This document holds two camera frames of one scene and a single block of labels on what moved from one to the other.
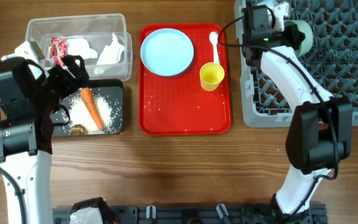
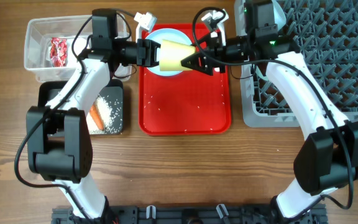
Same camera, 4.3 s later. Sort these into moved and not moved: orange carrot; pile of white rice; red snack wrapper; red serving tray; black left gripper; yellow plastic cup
Moved: yellow plastic cup; black left gripper
Not moved: red serving tray; orange carrot; pile of white rice; red snack wrapper
